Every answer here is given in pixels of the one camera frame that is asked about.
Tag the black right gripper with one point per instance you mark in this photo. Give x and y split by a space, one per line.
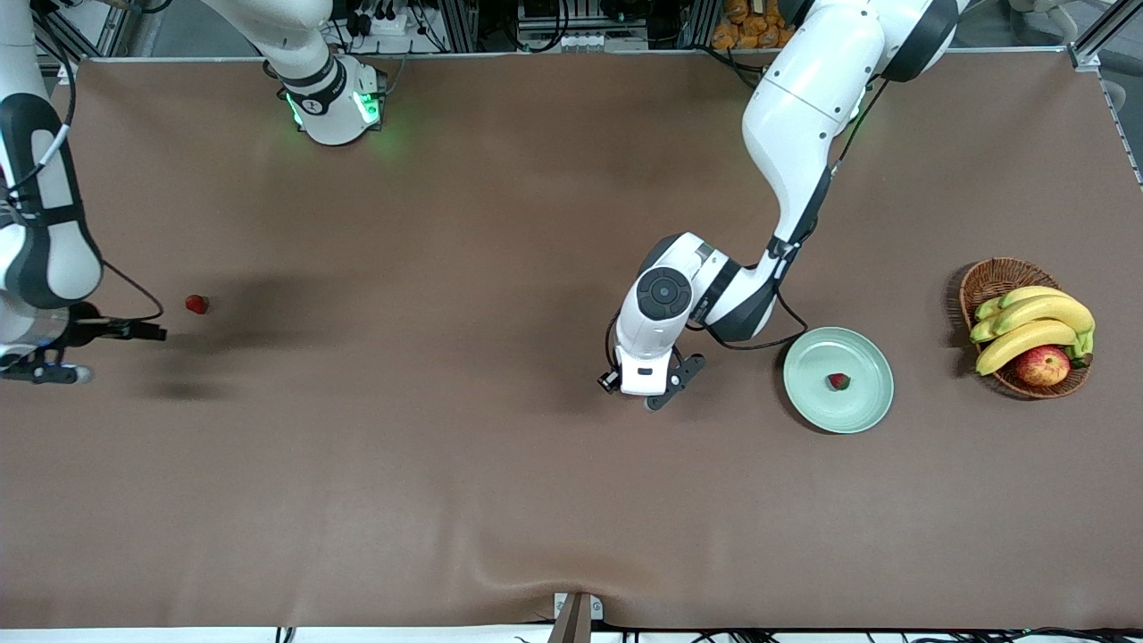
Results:
87 331

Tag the red toy strawberry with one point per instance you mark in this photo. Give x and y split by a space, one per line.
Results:
196 304
838 382

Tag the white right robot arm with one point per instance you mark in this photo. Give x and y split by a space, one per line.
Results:
54 268

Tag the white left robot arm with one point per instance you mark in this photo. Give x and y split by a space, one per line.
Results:
804 116

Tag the light green round plate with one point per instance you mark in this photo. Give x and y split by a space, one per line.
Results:
808 379

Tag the brown tablecloth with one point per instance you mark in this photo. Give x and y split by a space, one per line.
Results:
446 402

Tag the white terminal strip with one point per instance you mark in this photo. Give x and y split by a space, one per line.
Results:
589 42

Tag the orange snack bag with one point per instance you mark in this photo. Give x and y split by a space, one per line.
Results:
741 31

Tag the yellow banana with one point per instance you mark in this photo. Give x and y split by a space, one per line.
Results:
982 330
1049 310
1018 344
987 309
1031 293

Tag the white power strip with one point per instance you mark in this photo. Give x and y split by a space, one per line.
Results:
393 25

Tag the brown wicker basket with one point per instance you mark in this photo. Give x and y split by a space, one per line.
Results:
996 277

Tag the red apple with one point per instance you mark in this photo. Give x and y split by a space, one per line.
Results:
1042 366

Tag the metal bracket with brown post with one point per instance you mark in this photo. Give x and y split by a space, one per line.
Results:
576 621

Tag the aluminium frame rail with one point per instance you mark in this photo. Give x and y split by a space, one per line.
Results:
1086 59
67 71

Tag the aluminium frame post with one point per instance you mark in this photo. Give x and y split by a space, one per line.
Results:
463 22
701 18

